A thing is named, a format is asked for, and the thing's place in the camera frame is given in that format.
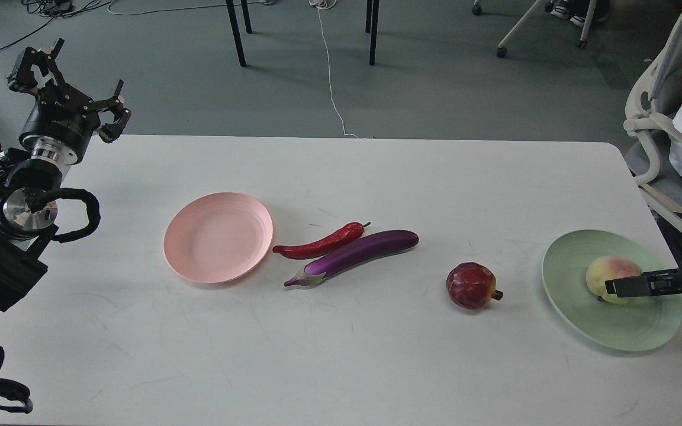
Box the purple eggplant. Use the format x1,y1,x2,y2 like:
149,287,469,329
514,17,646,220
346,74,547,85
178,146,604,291
284,230,420,288

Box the person's sneakers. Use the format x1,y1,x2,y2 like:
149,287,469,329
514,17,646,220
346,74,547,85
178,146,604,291
550,1,611,27

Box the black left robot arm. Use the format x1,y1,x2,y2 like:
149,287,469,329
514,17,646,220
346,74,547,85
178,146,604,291
0,38,131,313

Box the pink plastic plate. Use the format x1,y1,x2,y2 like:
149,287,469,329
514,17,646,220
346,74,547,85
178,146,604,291
163,192,274,283

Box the black table leg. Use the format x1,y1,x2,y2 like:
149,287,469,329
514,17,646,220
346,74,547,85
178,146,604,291
365,0,373,33
225,0,247,67
368,0,381,66
240,0,253,34

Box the white rolling chair base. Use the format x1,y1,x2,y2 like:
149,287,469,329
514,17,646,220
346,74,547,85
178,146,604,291
496,1,596,59

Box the light green plastic plate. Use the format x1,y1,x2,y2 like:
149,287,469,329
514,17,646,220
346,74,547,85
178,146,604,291
541,230,682,351

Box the black cables on floor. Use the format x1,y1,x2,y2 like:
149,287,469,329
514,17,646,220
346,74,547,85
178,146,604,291
0,0,111,66

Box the white cable on floor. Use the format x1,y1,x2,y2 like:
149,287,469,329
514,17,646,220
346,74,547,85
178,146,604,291
308,0,359,139

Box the black table leg rear left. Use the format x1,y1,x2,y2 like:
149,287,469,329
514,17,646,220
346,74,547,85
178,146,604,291
240,0,253,34

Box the black table leg rear right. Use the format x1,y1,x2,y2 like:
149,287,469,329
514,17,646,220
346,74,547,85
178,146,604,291
365,0,373,33

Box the red chili pepper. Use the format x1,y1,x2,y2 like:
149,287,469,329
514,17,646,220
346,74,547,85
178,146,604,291
272,222,371,260

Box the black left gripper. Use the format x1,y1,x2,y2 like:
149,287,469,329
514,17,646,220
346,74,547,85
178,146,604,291
7,38,132,165

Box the green pink peach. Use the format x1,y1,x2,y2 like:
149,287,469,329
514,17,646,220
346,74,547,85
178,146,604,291
585,256,642,306

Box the dark red pomegranate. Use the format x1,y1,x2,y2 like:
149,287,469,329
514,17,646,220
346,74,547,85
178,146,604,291
445,262,504,311

